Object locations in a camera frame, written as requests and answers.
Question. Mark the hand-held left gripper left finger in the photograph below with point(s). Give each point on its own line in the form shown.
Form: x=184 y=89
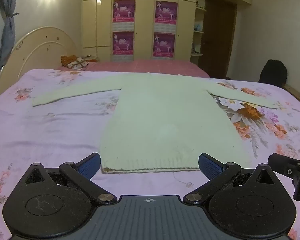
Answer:
x=91 y=165

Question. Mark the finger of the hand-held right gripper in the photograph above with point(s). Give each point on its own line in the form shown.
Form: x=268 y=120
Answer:
x=285 y=166

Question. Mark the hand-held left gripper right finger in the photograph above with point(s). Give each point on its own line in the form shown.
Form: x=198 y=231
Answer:
x=210 y=166

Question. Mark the white knitted sweater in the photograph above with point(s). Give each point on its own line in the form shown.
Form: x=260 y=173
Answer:
x=162 y=120

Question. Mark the floral lilac bedsheet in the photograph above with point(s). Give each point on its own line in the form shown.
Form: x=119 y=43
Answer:
x=52 y=130

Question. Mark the black bag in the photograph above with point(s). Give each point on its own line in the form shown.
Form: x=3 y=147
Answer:
x=273 y=72

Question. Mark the checked pillow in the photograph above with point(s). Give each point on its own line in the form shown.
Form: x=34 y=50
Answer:
x=77 y=63

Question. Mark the orange cloth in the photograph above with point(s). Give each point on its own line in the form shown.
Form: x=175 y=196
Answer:
x=67 y=59

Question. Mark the pink bedsheet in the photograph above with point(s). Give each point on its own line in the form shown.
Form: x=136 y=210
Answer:
x=152 y=66

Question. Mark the cream arched headboard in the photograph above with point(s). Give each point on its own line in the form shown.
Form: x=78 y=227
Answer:
x=37 y=52

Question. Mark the brown wooden door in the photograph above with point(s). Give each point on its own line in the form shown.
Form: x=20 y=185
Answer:
x=218 y=40

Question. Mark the cream wooden wardrobe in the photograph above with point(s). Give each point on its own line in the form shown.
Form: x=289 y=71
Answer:
x=145 y=17

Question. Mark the grey curtain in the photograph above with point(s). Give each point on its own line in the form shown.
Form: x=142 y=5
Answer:
x=7 y=25

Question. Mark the wooden bed frame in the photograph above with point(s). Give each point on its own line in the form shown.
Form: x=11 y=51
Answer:
x=297 y=95

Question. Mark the pink wall poster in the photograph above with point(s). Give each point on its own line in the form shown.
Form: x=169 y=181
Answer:
x=123 y=11
x=166 y=12
x=164 y=45
x=123 y=43

